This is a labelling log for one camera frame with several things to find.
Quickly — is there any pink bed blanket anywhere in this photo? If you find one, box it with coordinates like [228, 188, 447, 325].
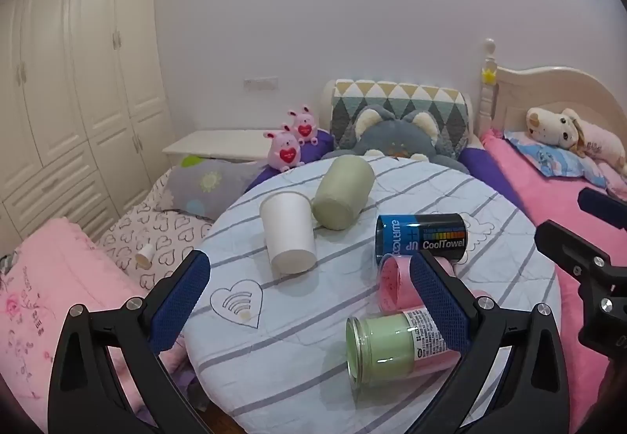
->
[480, 129, 626, 431]

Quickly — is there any black blue CoolTowel can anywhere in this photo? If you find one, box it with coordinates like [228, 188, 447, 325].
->
[375, 213, 469, 265]

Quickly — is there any pink folded quilt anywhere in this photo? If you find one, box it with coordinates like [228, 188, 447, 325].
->
[1, 218, 152, 431]

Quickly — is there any heart pattern sheet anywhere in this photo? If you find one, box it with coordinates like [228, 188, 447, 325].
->
[98, 170, 212, 291]

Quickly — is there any white dog plush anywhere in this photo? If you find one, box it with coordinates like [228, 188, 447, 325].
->
[525, 107, 585, 152]

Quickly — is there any pink cup rear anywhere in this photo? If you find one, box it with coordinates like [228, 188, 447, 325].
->
[376, 252, 458, 315]

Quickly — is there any blue cartoon pillow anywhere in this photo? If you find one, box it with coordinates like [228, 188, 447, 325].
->
[504, 131, 607, 189]

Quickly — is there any grey cat plush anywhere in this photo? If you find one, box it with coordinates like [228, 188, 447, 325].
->
[323, 105, 470, 174]

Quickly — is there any white bedside table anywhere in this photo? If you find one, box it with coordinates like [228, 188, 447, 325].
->
[163, 129, 270, 163]

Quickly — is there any small white cup on sheet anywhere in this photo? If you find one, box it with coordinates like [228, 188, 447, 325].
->
[135, 244, 155, 269]

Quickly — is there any wall socket panel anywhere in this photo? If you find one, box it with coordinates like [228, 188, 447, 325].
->
[243, 77, 279, 91]

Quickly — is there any cream wardrobe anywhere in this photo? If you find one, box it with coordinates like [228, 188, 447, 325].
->
[1, 0, 173, 250]

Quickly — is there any green ceramic cup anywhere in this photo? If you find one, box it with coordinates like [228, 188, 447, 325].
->
[312, 155, 375, 231]

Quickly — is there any striped round table cloth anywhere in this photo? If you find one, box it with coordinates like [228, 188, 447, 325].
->
[184, 158, 561, 433]

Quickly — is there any pink bunny plush front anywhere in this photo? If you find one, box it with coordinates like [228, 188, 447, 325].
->
[264, 124, 303, 173]

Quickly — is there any pink green glass jar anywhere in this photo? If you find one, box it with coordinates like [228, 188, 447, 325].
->
[345, 297, 477, 389]

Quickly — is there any cream bed headboard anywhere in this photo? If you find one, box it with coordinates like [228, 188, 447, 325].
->
[474, 39, 626, 141]

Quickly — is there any pink bunny plush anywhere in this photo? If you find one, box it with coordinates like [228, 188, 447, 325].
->
[264, 124, 303, 173]
[288, 105, 319, 145]

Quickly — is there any triangle pattern quilted cushion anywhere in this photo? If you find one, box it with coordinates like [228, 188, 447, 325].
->
[324, 79, 473, 158]

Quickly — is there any pink bunny plush rear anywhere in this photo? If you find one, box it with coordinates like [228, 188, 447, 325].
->
[288, 105, 319, 145]

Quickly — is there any white paper cup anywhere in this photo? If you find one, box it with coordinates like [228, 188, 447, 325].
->
[259, 191, 317, 275]

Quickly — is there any grey sun pattern pillow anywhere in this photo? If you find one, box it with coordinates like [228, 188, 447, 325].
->
[156, 157, 266, 222]

